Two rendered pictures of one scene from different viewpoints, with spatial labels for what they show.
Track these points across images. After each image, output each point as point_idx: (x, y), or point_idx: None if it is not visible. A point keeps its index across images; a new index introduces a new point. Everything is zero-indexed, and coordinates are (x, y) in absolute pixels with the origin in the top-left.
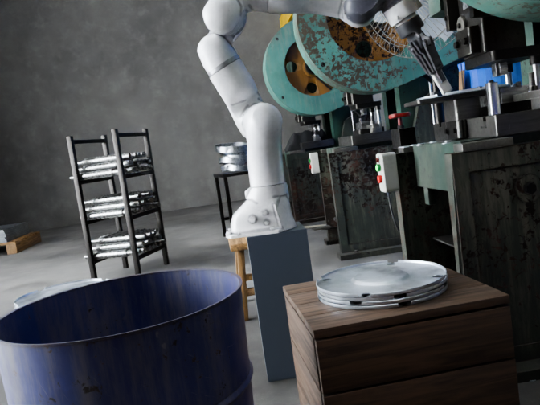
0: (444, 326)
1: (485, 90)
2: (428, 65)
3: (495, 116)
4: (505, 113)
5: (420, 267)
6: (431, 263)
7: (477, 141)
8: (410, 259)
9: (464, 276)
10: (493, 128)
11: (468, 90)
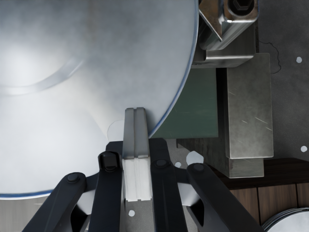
0: None
1: (223, 29)
2: (124, 226)
3: (252, 57)
4: (254, 30)
5: (296, 228)
6: (292, 215)
7: (271, 124)
8: (268, 231)
9: (299, 185)
10: (231, 64)
11: (189, 72)
